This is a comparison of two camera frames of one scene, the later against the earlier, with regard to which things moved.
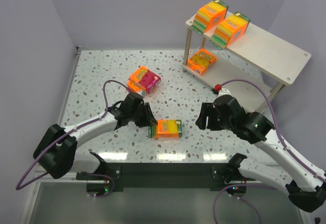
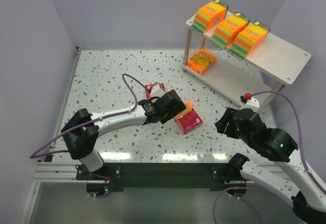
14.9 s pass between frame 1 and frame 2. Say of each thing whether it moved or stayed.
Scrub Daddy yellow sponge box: stayed
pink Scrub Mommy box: moved
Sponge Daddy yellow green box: moved
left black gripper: moved
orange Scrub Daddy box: moved
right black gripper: moved
